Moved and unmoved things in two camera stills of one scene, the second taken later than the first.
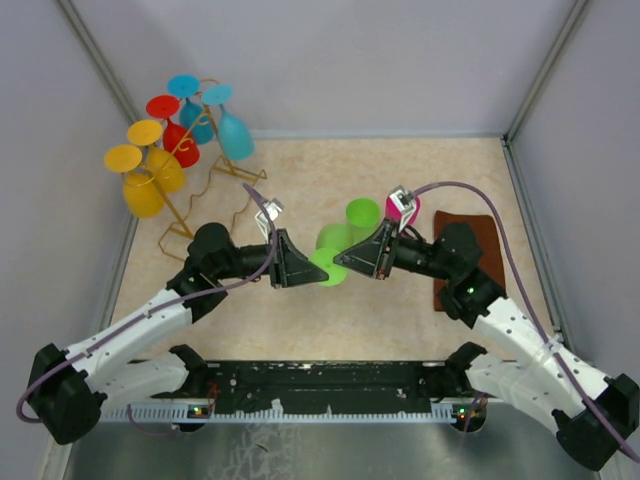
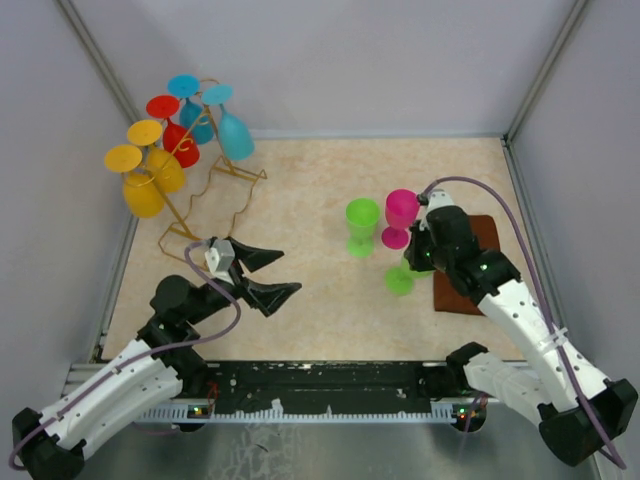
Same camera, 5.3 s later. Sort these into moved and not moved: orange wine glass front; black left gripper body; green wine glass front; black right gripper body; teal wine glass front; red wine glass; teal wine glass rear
Moved: black right gripper body; black left gripper body
Not moved: red wine glass; teal wine glass rear; orange wine glass front; green wine glass front; teal wine glass front
